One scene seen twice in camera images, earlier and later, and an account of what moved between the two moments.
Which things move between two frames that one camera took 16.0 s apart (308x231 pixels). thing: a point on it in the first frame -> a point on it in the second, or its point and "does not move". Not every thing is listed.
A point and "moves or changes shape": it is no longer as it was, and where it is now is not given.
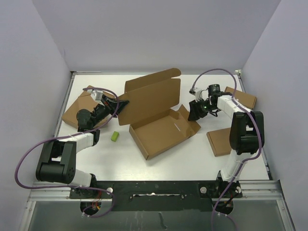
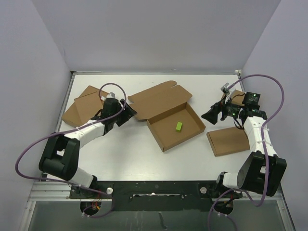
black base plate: [159, 195] does not move
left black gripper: [107, 101] -> [127, 112]
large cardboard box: [157, 121] moves or changes shape
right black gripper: [195, 113] -> [211, 115]
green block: [115, 136] -> [178, 127]
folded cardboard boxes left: [85, 101] does not move
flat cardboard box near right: [220, 141] does not move
